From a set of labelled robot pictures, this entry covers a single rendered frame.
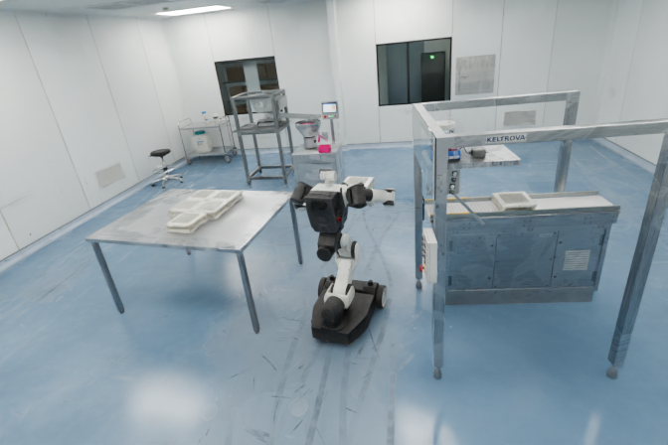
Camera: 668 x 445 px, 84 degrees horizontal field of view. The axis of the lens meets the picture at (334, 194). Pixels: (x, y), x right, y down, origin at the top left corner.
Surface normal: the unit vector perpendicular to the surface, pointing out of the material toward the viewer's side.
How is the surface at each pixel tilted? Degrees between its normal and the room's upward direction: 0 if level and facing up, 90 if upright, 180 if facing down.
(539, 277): 90
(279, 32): 90
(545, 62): 90
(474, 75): 90
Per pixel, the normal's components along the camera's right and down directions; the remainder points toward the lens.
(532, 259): -0.09, 0.40
